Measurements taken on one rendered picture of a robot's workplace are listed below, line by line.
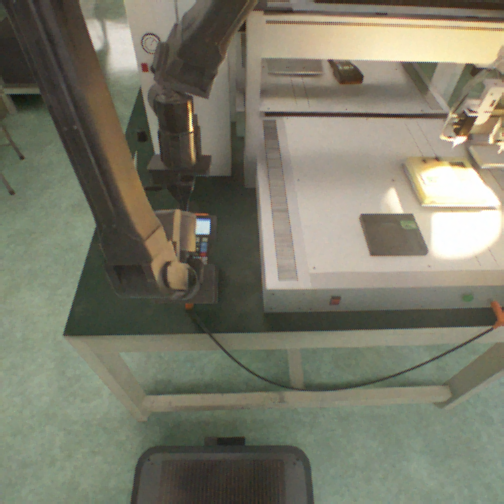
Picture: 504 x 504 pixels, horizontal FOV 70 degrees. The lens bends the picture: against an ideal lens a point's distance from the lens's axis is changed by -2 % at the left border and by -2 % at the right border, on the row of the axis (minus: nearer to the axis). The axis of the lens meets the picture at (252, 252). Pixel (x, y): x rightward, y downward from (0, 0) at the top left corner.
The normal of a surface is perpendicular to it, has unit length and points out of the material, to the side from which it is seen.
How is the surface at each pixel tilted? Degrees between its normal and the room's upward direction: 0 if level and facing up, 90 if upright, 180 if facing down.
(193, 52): 118
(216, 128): 90
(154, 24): 90
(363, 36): 90
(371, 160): 0
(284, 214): 0
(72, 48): 73
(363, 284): 0
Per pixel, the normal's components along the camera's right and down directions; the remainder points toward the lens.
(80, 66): 0.94, 0.00
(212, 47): 0.02, 0.98
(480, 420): 0.03, -0.62
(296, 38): 0.04, 0.78
